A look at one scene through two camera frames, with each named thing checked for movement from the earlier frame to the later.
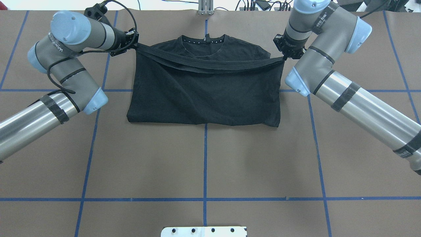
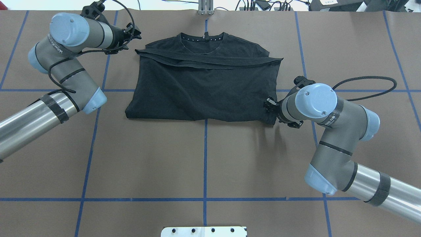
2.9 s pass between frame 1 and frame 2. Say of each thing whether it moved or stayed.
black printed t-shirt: stayed
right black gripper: moved
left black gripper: stayed
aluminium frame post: stayed
